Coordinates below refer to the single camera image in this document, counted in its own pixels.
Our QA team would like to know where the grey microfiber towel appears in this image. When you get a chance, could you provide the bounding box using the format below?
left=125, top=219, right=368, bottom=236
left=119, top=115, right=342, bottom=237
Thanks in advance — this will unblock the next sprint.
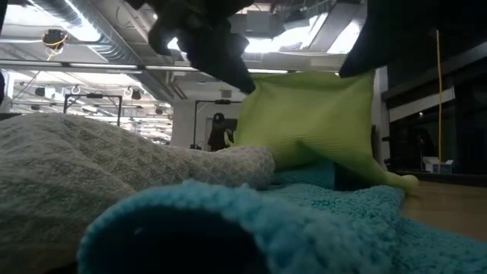
left=0, top=112, right=276, bottom=274

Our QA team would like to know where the teal microfiber towel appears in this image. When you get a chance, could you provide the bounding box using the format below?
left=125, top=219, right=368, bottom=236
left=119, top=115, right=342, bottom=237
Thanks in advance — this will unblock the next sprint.
left=77, top=158, right=487, bottom=274

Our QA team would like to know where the long ceiling light bar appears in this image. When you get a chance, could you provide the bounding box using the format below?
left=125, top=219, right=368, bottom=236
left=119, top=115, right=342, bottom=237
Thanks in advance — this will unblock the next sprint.
left=0, top=59, right=199, bottom=74
left=247, top=67, right=290, bottom=75

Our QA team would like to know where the small white box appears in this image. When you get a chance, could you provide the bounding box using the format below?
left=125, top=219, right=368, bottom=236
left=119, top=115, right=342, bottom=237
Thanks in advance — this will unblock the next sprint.
left=422, top=155, right=455, bottom=174

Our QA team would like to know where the person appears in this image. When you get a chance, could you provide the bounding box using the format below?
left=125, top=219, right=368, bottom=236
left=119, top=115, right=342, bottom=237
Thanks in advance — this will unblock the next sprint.
left=207, top=112, right=239, bottom=152

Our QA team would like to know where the silver ventilation duct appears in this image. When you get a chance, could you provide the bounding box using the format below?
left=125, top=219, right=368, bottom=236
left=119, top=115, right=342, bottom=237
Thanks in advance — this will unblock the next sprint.
left=32, top=0, right=176, bottom=104

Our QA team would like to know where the black background rig frame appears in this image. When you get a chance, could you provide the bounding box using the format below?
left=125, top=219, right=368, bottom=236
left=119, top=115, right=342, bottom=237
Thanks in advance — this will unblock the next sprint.
left=192, top=98, right=244, bottom=150
left=62, top=93, right=123, bottom=127

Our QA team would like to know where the lime green microfiber towel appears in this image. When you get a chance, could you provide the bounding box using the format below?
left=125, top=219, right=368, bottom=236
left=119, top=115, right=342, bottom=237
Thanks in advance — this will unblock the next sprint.
left=223, top=69, right=420, bottom=196

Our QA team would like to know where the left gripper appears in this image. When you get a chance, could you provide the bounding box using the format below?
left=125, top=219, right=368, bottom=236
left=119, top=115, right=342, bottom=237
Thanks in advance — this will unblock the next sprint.
left=146, top=0, right=257, bottom=96

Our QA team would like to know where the ceiling cable reel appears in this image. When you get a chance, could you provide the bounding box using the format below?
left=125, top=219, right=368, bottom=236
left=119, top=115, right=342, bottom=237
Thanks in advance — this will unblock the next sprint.
left=40, top=28, right=70, bottom=51

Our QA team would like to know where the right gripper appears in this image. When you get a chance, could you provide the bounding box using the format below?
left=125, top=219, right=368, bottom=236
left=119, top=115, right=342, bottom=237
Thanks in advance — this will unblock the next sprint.
left=339, top=0, right=487, bottom=79

